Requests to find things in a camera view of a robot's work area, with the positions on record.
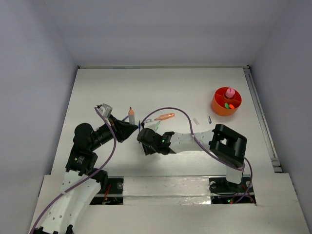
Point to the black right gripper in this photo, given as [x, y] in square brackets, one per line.
[148, 149]

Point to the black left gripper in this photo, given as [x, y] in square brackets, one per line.
[123, 129]

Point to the orange tip clear highlighter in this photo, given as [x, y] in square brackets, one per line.
[131, 116]

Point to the peach translucent marker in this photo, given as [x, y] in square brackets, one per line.
[164, 117]

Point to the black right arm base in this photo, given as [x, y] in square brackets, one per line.
[224, 192]

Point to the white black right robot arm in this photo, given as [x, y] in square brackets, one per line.
[223, 143]

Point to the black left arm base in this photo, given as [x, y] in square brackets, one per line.
[112, 194]

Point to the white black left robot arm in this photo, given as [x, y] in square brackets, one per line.
[82, 181]

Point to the clear plastic cap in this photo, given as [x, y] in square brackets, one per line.
[195, 121]

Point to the orange round organizer container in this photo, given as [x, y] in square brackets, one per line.
[219, 100]

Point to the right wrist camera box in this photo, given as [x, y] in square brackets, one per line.
[150, 124]

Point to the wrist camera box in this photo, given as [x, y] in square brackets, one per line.
[150, 124]
[103, 110]

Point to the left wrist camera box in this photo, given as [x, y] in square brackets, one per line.
[103, 110]

